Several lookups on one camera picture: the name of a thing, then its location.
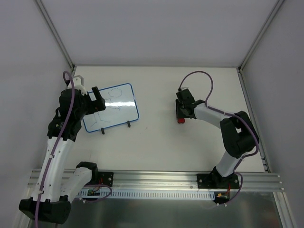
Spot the red whiteboard eraser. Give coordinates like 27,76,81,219
177,118,185,124

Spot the blue framed whiteboard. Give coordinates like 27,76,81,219
83,83,140,133

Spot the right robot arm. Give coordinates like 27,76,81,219
175,88,259,188

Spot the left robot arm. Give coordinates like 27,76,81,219
19,86,106,224

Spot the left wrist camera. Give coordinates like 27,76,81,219
73,75,87,95

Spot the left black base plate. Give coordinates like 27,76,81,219
97,171,114,187

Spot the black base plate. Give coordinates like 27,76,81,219
197,173,240,190
97,171,114,187

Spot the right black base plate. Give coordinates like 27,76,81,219
197,173,240,190

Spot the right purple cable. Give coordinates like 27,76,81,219
179,70,260,205

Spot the aluminium mounting rail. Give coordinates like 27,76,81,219
99,170,285,192

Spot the left aluminium corner post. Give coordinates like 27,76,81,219
34,0,75,70

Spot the aluminium corner post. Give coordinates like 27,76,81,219
34,0,75,70
238,0,286,72

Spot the white slotted cable duct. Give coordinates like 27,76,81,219
76,189,216,200

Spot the right aluminium corner post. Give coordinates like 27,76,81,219
238,0,286,72

